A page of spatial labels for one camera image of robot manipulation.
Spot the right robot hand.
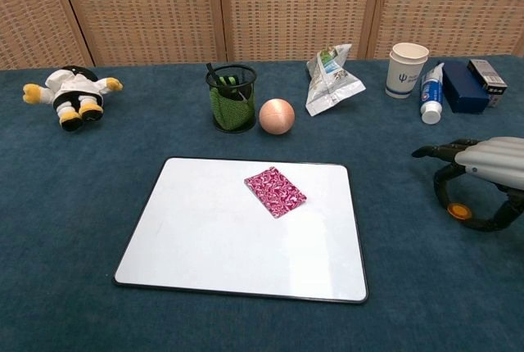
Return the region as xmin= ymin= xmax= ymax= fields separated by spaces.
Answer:
xmin=411 ymin=136 xmax=524 ymax=233

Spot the small orange disc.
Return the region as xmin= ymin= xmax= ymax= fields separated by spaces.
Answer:
xmin=446 ymin=202 xmax=472 ymax=221

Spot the white rectangular board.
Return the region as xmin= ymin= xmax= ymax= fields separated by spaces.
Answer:
xmin=113 ymin=157 xmax=368 ymax=304

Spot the navy blue box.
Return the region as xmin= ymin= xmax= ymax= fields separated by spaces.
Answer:
xmin=436 ymin=60 xmax=491 ymax=115

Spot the small grey black box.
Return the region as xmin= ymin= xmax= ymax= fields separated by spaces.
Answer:
xmin=468 ymin=58 xmax=508 ymax=108

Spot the blue white toothpaste tube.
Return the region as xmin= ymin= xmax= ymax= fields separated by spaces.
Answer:
xmin=418 ymin=61 xmax=446 ymax=125

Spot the white paper cup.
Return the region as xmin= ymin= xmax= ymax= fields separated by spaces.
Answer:
xmin=384 ymin=42 xmax=430 ymax=100

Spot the white snack bag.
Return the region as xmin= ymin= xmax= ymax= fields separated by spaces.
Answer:
xmin=305 ymin=43 xmax=367 ymax=117

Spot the copper pink ball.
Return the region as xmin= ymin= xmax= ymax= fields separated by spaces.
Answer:
xmin=258 ymin=98 xmax=296 ymax=136

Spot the black mesh pen holder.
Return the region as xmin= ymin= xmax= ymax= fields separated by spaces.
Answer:
xmin=205 ymin=63 xmax=258 ymax=133

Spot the woven folding screen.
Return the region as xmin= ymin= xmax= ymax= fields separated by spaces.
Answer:
xmin=0 ymin=0 xmax=524 ymax=71

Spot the green mesh cloth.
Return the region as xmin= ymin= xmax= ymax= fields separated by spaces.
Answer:
xmin=209 ymin=75 xmax=253 ymax=130

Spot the blue felt table cover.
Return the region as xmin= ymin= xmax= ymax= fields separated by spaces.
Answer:
xmin=0 ymin=55 xmax=524 ymax=352

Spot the penguin plush toy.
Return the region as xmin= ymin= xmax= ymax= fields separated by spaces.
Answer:
xmin=22 ymin=64 xmax=124 ymax=132

